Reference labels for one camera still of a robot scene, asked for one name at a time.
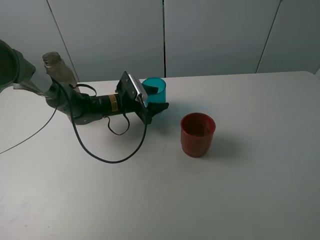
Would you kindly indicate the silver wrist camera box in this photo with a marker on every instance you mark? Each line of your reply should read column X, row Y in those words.
column 132, row 89

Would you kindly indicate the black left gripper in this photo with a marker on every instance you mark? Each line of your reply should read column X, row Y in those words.
column 144, row 113

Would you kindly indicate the teal translucent plastic cup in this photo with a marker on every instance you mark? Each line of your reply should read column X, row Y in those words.
column 155, row 88

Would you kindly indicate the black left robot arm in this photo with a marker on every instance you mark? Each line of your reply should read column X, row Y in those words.
column 16, row 71

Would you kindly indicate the red plastic cup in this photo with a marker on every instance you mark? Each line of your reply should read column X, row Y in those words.
column 196, row 134

